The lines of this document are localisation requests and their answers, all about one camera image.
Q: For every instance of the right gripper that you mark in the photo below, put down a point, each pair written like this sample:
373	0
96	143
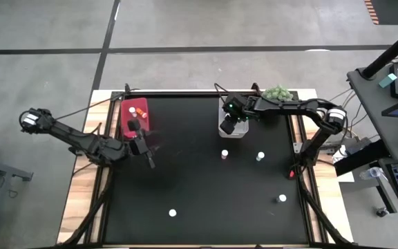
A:
235	105

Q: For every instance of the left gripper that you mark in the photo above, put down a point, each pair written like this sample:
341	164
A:
140	147

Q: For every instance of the yellow medicine bottle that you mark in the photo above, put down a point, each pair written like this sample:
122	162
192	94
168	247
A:
141	112

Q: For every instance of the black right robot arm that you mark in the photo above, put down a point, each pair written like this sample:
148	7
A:
289	105

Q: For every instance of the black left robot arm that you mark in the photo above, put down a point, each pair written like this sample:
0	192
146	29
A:
81	141

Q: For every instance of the clear plastic bin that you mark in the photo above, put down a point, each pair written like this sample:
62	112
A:
244	129

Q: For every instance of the red plastic bin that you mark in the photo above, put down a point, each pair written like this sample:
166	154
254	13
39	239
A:
127	103

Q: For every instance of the green potted plant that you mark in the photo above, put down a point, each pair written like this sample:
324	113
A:
276	91

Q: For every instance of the black table mat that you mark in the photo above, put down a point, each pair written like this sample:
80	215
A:
199	193

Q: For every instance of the small red connector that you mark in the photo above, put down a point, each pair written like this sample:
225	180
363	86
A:
291	174

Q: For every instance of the teal bottle, pink-red pills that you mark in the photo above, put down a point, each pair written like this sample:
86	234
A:
282	198

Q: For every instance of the grey electronics box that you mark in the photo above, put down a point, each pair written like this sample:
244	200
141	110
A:
358	145

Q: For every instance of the grey side desk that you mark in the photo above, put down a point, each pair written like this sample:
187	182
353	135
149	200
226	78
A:
371	103

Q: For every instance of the black desk support bar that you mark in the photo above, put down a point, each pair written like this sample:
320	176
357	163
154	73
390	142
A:
361	159

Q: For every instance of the clear plastic water bottle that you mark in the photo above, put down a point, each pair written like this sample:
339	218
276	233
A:
371	173

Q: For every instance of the small teal box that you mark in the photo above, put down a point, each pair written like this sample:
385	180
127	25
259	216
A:
387	80

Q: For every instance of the black desk pole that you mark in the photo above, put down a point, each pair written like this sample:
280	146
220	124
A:
392	52

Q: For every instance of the black caster wheel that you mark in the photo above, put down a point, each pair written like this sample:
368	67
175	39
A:
381	212

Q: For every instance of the black striped-edge floor mat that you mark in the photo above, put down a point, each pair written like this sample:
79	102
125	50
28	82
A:
392	10

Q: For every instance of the black aluminium station frame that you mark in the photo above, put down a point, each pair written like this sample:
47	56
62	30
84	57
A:
100	214

